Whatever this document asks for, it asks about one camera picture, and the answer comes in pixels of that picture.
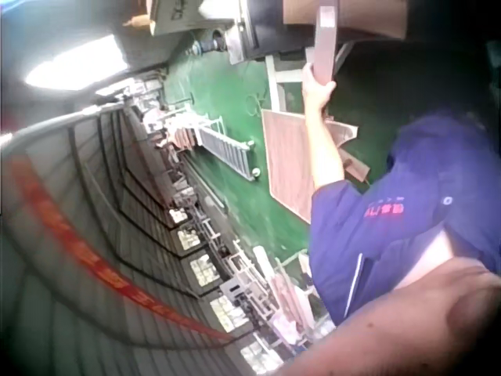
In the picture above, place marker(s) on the brown cardboard board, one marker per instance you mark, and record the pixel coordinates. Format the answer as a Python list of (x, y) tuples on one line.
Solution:
[(352, 17)]

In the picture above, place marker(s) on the metal roller conveyor cart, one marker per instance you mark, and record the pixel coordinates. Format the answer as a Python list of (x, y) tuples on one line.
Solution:
[(227, 147)]

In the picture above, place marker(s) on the production line with racks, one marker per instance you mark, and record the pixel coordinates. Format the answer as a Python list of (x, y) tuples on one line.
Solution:
[(203, 250)]

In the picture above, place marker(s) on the brown wood panel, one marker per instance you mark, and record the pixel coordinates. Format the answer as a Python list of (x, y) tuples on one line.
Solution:
[(287, 160)]

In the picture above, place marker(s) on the ceiling light panel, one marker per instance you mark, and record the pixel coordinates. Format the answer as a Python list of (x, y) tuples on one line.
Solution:
[(76, 64)]

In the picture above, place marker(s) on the red banner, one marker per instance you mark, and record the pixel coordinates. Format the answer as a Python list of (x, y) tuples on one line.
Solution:
[(98, 266)]

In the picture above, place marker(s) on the stack of wood planks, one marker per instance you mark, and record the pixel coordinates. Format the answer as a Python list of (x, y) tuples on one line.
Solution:
[(183, 137)]

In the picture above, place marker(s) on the wood offcut pieces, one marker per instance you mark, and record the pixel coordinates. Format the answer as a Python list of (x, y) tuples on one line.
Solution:
[(350, 152)]

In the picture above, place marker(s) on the pinkish wood plank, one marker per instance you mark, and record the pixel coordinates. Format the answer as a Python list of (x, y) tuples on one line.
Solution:
[(325, 47)]

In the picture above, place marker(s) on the grey workshop machine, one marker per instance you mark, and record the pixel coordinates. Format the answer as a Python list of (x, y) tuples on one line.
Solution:
[(219, 27)]

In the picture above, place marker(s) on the white metal frame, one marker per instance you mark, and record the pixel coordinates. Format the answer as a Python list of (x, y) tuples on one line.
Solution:
[(276, 78)]

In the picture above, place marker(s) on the person's left hand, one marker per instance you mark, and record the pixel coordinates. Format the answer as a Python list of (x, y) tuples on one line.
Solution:
[(315, 96)]

